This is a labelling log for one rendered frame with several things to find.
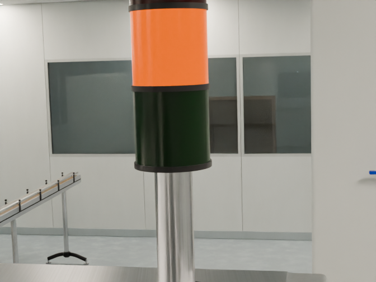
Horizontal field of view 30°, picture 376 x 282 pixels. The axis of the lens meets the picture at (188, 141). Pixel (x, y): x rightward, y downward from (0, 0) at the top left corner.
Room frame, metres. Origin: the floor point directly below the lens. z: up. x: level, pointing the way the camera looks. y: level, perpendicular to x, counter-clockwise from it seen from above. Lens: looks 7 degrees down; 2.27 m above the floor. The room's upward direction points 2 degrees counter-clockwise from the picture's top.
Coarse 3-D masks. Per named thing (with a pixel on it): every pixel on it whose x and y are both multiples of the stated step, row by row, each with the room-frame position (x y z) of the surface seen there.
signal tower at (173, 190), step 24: (144, 168) 0.43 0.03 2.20; (168, 168) 0.43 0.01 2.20; (192, 168) 0.43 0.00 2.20; (168, 192) 0.44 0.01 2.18; (192, 192) 0.45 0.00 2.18; (168, 216) 0.44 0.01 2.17; (192, 216) 0.45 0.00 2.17; (168, 240) 0.44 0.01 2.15; (192, 240) 0.45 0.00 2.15; (168, 264) 0.44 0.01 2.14; (192, 264) 0.45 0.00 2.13
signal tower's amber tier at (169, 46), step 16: (144, 16) 0.43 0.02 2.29; (160, 16) 0.43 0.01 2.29; (176, 16) 0.43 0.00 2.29; (192, 16) 0.43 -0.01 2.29; (144, 32) 0.43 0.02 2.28; (160, 32) 0.43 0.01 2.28; (176, 32) 0.43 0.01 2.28; (192, 32) 0.43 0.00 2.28; (144, 48) 0.43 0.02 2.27; (160, 48) 0.43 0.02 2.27; (176, 48) 0.43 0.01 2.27; (192, 48) 0.43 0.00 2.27; (144, 64) 0.43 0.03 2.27; (160, 64) 0.43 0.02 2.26; (176, 64) 0.43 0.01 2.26; (192, 64) 0.43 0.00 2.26; (144, 80) 0.43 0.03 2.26; (160, 80) 0.43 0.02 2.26; (176, 80) 0.43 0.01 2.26; (192, 80) 0.43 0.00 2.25; (208, 80) 0.45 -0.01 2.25
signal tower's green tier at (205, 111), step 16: (144, 96) 0.43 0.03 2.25; (160, 96) 0.43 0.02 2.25; (176, 96) 0.43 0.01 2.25; (192, 96) 0.43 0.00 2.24; (208, 96) 0.45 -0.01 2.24; (144, 112) 0.43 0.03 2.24; (160, 112) 0.43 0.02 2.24; (176, 112) 0.43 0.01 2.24; (192, 112) 0.43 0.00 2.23; (208, 112) 0.45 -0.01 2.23; (144, 128) 0.44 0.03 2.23; (160, 128) 0.43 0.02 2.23; (176, 128) 0.43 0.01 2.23; (192, 128) 0.43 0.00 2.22; (208, 128) 0.45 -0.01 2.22; (144, 144) 0.44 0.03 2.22; (160, 144) 0.43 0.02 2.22; (176, 144) 0.43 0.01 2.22; (192, 144) 0.43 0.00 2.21; (208, 144) 0.45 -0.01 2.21; (144, 160) 0.44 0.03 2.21; (160, 160) 0.43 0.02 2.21; (176, 160) 0.43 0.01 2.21; (192, 160) 0.43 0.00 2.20; (208, 160) 0.44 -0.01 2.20
